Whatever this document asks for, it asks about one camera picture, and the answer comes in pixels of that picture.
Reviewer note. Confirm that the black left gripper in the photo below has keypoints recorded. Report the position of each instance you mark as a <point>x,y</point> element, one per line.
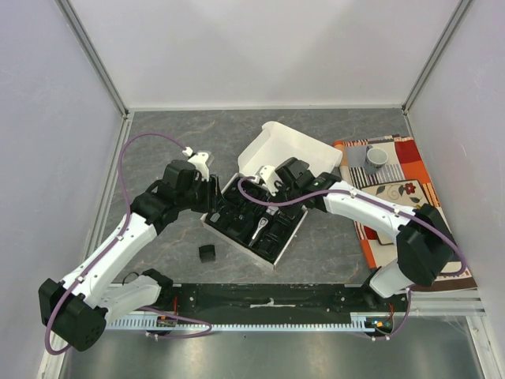
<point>213,197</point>

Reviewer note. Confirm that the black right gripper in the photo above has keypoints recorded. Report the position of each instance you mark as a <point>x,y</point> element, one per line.
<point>284,193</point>

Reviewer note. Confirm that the small oil bottle black cap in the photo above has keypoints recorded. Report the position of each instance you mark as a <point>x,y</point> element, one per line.
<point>215,217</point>

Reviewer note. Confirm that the white box with black tray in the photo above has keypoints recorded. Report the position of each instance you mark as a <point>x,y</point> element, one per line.
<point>244,201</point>

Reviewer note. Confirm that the silver black hair clipper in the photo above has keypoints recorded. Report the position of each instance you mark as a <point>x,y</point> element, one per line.
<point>263,222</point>

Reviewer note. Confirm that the black comb guard attachment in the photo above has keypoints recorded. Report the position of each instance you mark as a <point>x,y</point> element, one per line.
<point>207,253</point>

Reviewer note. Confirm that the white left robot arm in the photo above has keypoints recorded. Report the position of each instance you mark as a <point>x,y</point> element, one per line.
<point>80,306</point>

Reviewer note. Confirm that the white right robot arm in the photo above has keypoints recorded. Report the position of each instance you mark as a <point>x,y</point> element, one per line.
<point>423,242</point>

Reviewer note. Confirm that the white patterned cup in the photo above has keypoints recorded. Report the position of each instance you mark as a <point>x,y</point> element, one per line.
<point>375,158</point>

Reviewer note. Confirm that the colourful patchwork cloth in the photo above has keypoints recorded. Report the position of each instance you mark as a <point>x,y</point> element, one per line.
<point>403,180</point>

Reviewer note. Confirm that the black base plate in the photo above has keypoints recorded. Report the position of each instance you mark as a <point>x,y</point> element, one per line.
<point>192,297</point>

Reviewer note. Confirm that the grey slotted cable duct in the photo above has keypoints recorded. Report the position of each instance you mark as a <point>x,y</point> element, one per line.
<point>151,322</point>

